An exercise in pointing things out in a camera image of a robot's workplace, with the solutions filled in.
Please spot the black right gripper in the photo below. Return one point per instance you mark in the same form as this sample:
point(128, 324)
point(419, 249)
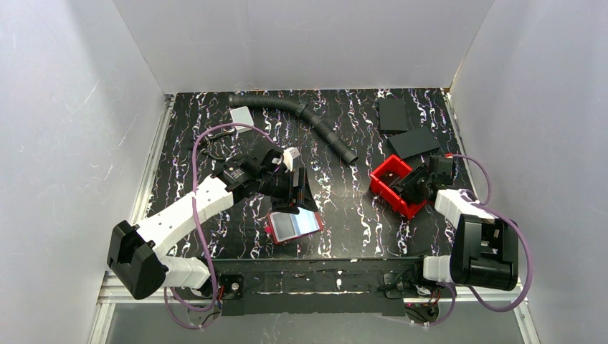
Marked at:
point(411, 185)

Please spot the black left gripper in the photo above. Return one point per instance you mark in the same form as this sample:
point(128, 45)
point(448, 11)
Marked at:
point(295, 188)

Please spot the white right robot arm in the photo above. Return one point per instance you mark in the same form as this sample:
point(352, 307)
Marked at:
point(485, 248)

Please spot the black pliers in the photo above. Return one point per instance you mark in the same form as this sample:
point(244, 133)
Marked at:
point(210, 145)

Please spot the black flat pad lower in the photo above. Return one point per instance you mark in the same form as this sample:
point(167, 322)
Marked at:
point(413, 142)

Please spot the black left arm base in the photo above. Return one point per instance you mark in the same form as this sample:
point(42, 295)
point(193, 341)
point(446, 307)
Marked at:
point(230, 287)

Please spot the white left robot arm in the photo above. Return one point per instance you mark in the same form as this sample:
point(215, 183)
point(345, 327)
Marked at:
point(138, 253)

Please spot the black flat pad upper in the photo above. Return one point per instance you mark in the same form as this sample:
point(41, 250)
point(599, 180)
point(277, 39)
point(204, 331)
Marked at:
point(392, 116)

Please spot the small grey box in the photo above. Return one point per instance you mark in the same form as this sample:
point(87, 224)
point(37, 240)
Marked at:
point(242, 115)

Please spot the red plastic tray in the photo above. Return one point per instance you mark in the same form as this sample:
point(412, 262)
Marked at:
point(394, 181)

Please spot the red card holder wallet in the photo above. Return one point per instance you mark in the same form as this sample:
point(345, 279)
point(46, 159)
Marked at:
point(306, 222)

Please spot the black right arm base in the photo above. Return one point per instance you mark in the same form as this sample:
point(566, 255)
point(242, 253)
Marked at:
point(406, 284)

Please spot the black flat pad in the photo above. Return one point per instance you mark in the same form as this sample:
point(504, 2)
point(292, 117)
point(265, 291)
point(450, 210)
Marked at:
point(413, 142)
point(392, 116)

